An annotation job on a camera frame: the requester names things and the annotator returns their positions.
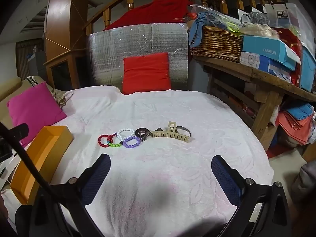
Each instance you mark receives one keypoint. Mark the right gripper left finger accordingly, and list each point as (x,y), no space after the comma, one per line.
(92,178)

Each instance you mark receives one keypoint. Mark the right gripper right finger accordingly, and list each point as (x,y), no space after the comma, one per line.
(229,179)

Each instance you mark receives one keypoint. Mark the black hair scrunchie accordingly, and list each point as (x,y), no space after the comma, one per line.
(141,131)

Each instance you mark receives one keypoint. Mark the silver metal wristwatch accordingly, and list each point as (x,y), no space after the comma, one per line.
(150,134)

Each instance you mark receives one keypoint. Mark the silver glitter headband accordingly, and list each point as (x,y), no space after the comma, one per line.
(183,131)

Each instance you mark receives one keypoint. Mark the beige hair claw clip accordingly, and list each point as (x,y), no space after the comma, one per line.
(170,132)

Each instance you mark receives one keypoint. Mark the magenta pillow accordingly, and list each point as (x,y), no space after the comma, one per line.
(35,107)

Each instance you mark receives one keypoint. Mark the orange cardboard box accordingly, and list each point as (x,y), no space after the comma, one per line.
(45,151)

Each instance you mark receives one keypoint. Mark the beige leather sofa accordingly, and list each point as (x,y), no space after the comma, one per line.
(12,88)

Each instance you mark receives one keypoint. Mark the beige fringed cloth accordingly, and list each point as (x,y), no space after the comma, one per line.
(59,97)

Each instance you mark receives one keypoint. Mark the pink white towel blanket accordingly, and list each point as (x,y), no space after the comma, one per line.
(164,187)

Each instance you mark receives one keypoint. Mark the stack of folded cloths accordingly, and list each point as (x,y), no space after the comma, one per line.
(299,123)

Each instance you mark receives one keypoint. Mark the wooden side table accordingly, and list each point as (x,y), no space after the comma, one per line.
(252,94)

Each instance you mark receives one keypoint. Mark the curved wooden cabinet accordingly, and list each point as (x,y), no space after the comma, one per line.
(66,41)

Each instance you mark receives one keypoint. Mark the white blue printed box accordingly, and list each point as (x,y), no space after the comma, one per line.
(256,61)

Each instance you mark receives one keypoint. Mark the silver foil insulation mat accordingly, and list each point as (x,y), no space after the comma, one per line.
(107,49)

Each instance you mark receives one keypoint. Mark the teal fashion shoe box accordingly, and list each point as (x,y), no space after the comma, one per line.
(272,48)

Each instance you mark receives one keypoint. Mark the wicker basket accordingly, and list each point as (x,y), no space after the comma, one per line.
(219,43)

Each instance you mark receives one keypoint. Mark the blue cloth in basket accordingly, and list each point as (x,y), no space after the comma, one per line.
(195,33)

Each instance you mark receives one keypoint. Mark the large red cushion behind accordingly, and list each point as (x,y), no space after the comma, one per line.
(158,11)

